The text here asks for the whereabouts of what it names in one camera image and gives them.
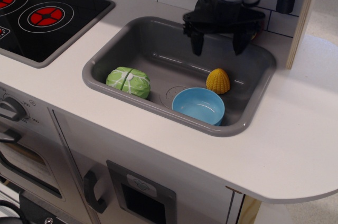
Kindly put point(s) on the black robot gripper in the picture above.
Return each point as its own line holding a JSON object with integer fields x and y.
{"x": 215, "y": 16}

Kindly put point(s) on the yellow toy corn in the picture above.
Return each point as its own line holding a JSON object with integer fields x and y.
{"x": 218, "y": 81}

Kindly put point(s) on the grey sink basin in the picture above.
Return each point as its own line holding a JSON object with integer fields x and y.
{"x": 160, "y": 49}

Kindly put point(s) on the light blue bowl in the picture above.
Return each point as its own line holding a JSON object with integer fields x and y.
{"x": 201, "y": 104}

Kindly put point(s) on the green toy cabbage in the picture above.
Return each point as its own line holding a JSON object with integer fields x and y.
{"x": 130, "y": 80}

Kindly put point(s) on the wooden side panel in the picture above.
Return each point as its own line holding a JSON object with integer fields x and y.
{"x": 304, "y": 16}

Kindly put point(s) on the grey dispenser panel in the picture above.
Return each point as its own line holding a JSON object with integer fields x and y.
{"x": 143, "y": 197}

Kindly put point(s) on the black toy stovetop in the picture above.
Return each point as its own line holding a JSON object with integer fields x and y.
{"x": 36, "y": 32}

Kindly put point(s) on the grey oven knob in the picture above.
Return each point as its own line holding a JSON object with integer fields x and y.
{"x": 12, "y": 110}

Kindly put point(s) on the grey oven door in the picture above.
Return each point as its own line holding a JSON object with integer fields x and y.
{"x": 24, "y": 162}

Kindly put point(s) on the black cabinet door handle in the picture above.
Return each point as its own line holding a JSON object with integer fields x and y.
{"x": 89, "y": 183}

